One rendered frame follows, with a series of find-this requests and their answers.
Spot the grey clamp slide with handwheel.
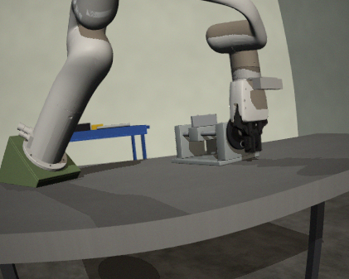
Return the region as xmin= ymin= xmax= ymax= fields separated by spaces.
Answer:
xmin=172 ymin=114 xmax=259 ymax=166

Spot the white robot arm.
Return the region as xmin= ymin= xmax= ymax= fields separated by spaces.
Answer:
xmin=17 ymin=0 xmax=283 ymax=171

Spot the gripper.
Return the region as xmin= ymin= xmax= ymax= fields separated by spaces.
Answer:
xmin=230 ymin=79 xmax=268 ymax=153

